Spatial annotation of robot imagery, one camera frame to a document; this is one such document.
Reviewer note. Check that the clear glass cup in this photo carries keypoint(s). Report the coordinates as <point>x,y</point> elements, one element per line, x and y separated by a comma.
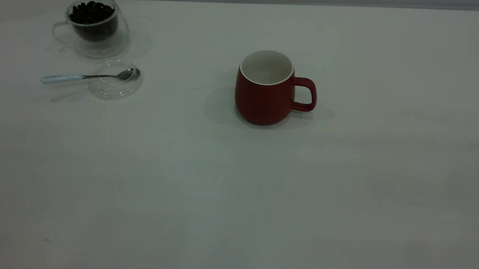
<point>104,49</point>

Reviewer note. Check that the red ceramic mug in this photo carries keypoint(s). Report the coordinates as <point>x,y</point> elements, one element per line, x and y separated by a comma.
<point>261,105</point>

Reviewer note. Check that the dark coffee beans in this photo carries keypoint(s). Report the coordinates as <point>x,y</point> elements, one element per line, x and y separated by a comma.
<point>91,12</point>

